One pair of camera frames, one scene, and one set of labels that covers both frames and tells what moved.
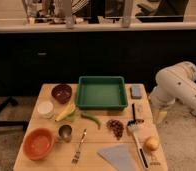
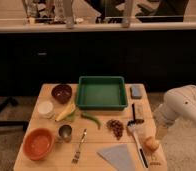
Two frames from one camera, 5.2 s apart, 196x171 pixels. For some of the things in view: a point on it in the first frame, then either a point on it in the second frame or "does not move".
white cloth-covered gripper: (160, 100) -> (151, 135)
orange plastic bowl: (38, 143) does not move
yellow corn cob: (66, 113) does not move
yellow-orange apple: (152, 143) does not move
